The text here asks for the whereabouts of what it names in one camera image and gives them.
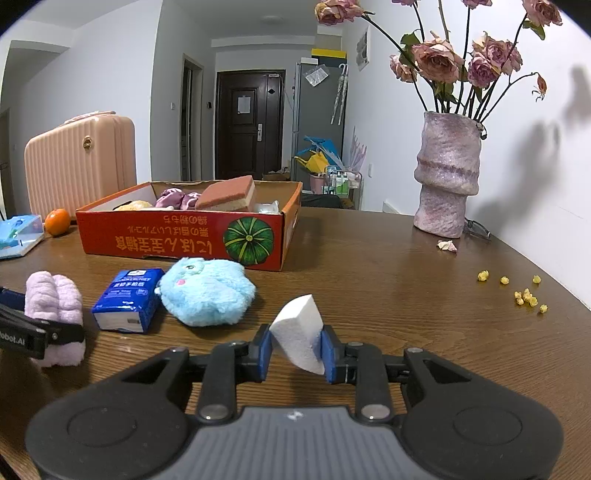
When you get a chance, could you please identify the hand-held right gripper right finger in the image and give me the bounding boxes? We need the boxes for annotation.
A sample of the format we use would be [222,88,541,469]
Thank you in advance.
[320,325,462,424]

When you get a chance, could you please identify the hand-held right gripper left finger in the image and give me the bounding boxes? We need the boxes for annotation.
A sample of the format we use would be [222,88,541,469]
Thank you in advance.
[121,324,274,423]

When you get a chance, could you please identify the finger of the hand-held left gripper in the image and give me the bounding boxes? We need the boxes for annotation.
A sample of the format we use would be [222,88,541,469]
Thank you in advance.
[44,322,86,345]
[0,287,27,315]

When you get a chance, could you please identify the pink towel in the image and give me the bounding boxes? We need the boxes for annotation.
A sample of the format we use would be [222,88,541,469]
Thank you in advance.
[24,271,86,368]

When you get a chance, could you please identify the white foam sponge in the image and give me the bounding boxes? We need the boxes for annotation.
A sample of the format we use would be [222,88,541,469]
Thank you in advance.
[269,293,327,376]

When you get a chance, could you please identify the blue tissue packet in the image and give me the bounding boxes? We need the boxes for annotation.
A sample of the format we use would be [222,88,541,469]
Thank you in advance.
[91,268,165,335]

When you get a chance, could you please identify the light blue plush toy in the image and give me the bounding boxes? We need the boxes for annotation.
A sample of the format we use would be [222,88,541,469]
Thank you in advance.
[154,257,257,328]

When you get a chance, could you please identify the orange and white cardboard box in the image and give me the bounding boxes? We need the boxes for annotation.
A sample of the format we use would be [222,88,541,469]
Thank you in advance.
[75,180,304,271]

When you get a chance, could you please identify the brown and cream sponge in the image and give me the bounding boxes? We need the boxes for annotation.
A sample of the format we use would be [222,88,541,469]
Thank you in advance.
[195,175,258,213]

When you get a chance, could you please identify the purple drawstring pouch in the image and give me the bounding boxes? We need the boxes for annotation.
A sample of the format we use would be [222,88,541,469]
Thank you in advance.
[154,188,205,210]

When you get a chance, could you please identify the blue tissue box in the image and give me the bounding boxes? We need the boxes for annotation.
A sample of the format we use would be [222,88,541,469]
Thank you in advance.
[0,214,45,260]

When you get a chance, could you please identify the orange tangerine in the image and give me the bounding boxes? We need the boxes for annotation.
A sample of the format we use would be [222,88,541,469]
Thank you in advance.
[44,208,72,237]

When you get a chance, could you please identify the pink ribbed suitcase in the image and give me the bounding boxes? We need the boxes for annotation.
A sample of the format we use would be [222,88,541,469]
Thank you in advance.
[23,114,138,219]

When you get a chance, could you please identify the black covered chair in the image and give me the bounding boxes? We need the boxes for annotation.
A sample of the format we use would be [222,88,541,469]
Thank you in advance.
[300,193,357,210]

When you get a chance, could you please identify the white flat board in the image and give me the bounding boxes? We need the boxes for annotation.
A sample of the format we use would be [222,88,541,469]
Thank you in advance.
[381,199,417,216]

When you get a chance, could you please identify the metal cart with bottles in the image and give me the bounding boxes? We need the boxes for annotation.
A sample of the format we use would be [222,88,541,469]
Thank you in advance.
[325,165,365,209]

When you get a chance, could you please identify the black eyeglasses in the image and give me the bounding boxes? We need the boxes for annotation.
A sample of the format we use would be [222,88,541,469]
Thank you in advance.
[463,218,493,241]

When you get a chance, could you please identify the pink cloth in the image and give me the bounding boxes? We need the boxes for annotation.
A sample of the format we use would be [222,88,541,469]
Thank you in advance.
[62,110,117,125]

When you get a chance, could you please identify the blue and yellow umbrellas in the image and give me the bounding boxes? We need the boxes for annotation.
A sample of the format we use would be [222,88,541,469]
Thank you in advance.
[294,135,344,175]

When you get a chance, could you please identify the scattered yellow popcorn pieces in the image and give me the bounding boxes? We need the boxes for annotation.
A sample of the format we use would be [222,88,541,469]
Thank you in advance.
[477,270,550,315]

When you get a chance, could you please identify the pink textured vase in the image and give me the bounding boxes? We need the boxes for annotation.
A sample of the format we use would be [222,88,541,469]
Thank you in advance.
[413,111,484,239]

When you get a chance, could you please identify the dark brown entrance door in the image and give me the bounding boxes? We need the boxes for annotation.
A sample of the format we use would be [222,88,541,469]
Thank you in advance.
[215,70,286,182]

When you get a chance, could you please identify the grey refrigerator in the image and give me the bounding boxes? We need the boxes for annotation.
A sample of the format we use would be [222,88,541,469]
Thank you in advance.
[291,62,350,184]

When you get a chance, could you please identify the white folded umbrellas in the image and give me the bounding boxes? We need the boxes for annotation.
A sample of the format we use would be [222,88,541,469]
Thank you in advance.
[329,65,348,126]

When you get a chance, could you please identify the yellow and black box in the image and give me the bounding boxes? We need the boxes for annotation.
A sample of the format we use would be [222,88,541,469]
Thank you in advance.
[311,48,348,66]

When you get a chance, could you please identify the bunch of dried pink roses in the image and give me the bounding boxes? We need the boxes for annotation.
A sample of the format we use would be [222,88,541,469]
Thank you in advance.
[314,0,563,126]

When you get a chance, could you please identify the purple wall decoration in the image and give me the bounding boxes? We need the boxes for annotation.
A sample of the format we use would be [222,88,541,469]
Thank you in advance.
[348,126,369,172]

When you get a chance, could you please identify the white wall panel box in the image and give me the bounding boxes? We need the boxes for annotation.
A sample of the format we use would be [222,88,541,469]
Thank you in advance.
[355,27,371,73]

